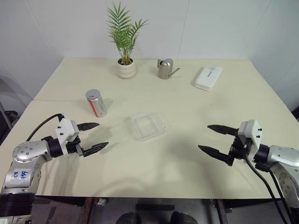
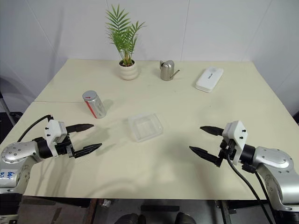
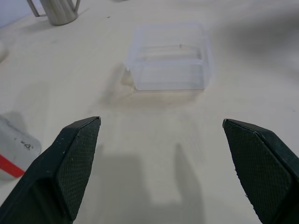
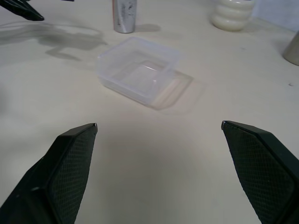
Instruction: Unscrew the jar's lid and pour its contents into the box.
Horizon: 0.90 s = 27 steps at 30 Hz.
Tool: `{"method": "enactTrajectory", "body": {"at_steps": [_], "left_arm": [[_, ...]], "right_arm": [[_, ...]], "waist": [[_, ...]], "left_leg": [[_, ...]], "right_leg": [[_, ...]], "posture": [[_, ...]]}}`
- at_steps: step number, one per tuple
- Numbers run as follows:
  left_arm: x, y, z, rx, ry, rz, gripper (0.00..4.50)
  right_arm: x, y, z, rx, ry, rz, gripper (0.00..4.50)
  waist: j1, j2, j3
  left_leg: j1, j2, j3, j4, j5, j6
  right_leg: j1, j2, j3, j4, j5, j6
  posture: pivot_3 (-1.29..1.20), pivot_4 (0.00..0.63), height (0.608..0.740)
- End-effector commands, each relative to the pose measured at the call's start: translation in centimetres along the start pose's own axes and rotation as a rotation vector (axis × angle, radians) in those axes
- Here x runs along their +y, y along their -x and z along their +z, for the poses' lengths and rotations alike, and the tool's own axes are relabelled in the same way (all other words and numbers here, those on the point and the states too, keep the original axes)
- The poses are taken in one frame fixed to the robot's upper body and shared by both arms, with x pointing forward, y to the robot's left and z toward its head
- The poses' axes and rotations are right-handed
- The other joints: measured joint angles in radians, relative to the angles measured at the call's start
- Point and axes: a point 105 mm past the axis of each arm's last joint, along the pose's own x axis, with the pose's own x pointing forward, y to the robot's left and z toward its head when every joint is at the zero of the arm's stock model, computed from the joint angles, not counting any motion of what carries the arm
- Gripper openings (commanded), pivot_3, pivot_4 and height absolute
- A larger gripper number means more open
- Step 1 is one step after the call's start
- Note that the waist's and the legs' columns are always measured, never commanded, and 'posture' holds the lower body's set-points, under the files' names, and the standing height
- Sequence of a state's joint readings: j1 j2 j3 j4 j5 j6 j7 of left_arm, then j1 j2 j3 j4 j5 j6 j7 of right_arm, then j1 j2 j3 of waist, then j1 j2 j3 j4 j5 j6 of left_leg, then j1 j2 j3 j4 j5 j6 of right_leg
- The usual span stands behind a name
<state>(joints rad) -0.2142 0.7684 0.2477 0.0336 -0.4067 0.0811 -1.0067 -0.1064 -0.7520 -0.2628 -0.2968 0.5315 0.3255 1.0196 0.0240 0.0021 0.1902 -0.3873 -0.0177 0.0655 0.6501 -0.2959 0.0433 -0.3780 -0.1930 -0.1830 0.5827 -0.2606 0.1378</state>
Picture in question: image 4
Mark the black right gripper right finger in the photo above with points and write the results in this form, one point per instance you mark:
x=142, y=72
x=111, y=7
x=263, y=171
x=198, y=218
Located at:
x=261, y=170

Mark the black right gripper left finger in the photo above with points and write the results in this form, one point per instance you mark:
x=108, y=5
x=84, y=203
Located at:
x=60, y=177

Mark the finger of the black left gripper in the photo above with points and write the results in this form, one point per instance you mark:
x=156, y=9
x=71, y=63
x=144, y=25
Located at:
x=22, y=10

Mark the clear plastic rectangular container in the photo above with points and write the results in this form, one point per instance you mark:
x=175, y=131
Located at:
x=140, y=70

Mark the silver metal cylinder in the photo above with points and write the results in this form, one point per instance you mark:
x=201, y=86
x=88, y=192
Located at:
x=124, y=14

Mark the beige rounded object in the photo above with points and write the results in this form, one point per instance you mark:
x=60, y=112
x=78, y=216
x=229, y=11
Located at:
x=292, y=51

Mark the white ribbed ceramic vase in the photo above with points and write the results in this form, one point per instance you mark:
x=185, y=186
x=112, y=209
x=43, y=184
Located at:
x=231, y=14

